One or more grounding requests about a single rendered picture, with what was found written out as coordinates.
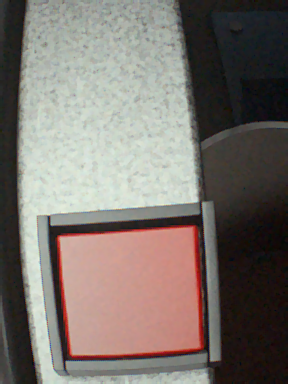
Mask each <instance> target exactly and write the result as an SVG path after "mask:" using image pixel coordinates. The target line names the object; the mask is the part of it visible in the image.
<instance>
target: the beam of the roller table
mask: <svg viewBox="0 0 288 384"><path fill-rule="evenodd" d="M19 75H20V78H19V89H18V111H17V143H16V152H17V167H16V179H17V206H18V231H19V237H20V258H21V261H22V277H23V287H24V292H25V304H26V312H27V317H28V327H29V335H30V338H31V347H32V355H33V357H34V365H35V373H36V378H37V383H38V384H215V380H216V379H215V368H210V367H208V368H205V369H194V370H188V371H181V372H171V373H157V374H141V375H131V376H129V375H120V376H100V377H98V376H89V377H86V376H79V377H76V376H71V375H70V376H59V375H58V374H57V373H56V372H55V371H54V370H53V364H52V360H51V350H50V347H49V338H48V327H47V325H46V314H45V308H44V299H43V286H42V283H41V267H40V264H39V242H38V238H37V219H36V218H37V216H38V215H43V214H48V215H49V217H50V214H53V213H74V212H85V211H96V210H108V209H119V208H131V207H142V206H154V205H165V204H177V203H188V202H200V203H202V202H203V201H206V183H205V173H204V163H203V158H202V153H201V143H200V133H199V124H198V114H197V104H196V101H195V95H194V86H193V77H192V69H191V66H190V60H189V52H188V43H187V37H186V34H185V27H184V20H183V13H182V5H181V1H180V0H26V3H25V15H24V23H23V37H22V45H21V60H20V70H19ZM202 226H203V225H202ZM202 226H200V227H198V232H199V252H200V262H201V269H200V272H201V282H202V289H201V291H202V300H203V305H202V309H203V318H204V319H203V327H204V333H203V336H204V347H203V349H202V351H200V352H193V353H203V352H207V353H208V347H209V345H208V329H207V324H208V320H207V303H206V296H207V294H206V284H205V279H206V275H205V265H204V257H205V255H204V245H203V235H202Z"/></svg>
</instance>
